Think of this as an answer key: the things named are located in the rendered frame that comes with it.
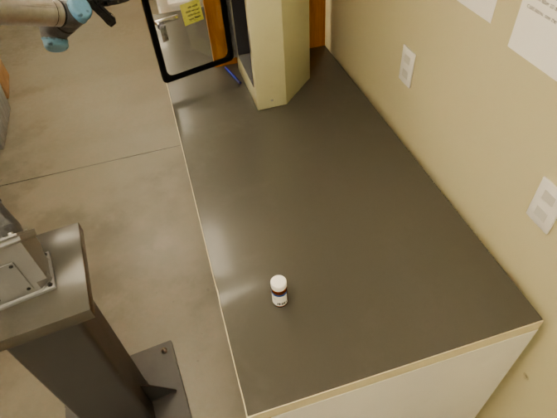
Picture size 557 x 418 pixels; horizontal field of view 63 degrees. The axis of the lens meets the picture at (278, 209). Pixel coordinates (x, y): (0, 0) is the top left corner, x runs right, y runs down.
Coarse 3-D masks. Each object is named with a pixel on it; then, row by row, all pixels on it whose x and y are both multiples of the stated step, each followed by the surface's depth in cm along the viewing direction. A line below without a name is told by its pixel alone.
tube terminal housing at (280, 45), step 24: (264, 0) 140; (288, 0) 146; (264, 24) 145; (288, 24) 151; (264, 48) 151; (288, 48) 156; (240, 72) 185; (264, 72) 157; (288, 72) 162; (264, 96) 164; (288, 96) 168
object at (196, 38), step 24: (168, 0) 156; (192, 0) 160; (216, 0) 165; (168, 24) 161; (192, 24) 165; (216, 24) 170; (168, 48) 166; (192, 48) 171; (216, 48) 176; (168, 72) 172
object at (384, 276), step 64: (320, 64) 187; (192, 128) 162; (256, 128) 160; (320, 128) 158; (384, 128) 156; (192, 192) 139; (256, 192) 137; (320, 192) 136; (384, 192) 134; (256, 256) 121; (320, 256) 120; (384, 256) 118; (448, 256) 117; (256, 320) 108; (320, 320) 107; (384, 320) 106; (448, 320) 105; (512, 320) 104; (256, 384) 97; (320, 384) 96
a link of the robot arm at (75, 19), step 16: (0, 0) 119; (16, 0) 123; (32, 0) 127; (48, 0) 131; (80, 0) 137; (0, 16) 119; (16, 16) 123; (32, 16) 126; (48, 16) 130; (64, 16) 134; (80, 16) 136
